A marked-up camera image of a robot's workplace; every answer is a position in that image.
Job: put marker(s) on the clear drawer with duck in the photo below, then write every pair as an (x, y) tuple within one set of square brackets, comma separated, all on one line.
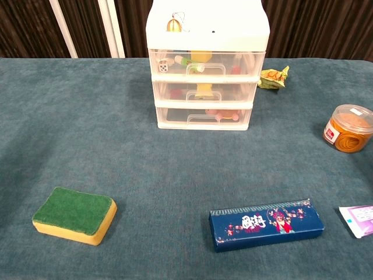
[(233, 91)]

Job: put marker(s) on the clear drawer with pink toy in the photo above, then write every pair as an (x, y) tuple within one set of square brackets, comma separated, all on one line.
[(175, 115)]

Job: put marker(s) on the clear drawer with dice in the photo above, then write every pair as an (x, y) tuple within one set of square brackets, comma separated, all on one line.
[(221, 62)]

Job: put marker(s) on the white plastic drawer cabinet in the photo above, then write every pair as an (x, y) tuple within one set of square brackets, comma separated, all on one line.
[(233, 29)]

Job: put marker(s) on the pink toy figure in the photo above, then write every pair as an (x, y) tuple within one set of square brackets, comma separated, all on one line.
[(215, 113)]

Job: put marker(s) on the teal table cloth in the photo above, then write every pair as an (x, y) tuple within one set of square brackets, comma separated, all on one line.
[(116, 146)]

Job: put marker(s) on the white dice black dots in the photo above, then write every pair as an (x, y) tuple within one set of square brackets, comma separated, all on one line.
[(163, 66)]

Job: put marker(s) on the green and white toy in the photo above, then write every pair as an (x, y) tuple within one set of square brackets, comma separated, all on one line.
[(183, 61)]

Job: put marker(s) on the yellow toy block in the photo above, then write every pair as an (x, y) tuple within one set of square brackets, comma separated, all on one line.
[(201, 56)]

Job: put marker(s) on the green snack packet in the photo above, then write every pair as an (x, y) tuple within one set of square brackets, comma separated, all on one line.
[(272, 78)]

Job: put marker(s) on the dark blue printed box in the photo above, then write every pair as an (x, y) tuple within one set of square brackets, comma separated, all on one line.
[(262, 230)]

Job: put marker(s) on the green and yellow sponge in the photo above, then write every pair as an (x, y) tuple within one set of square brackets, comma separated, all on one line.
[(73, 213)]

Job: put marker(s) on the clear jar of rubber bands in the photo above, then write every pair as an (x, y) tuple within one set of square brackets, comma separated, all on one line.
[(349, 131)]

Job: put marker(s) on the purple white toothpaste tube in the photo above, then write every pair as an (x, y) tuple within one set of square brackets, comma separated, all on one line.
[(360, 220)]

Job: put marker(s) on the dark brown pleated curtain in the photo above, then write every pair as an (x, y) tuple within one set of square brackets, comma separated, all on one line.
[(29, 29)]

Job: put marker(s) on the white partition post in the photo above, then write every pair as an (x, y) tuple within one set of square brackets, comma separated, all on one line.
[(64, 29), (112, 29)]

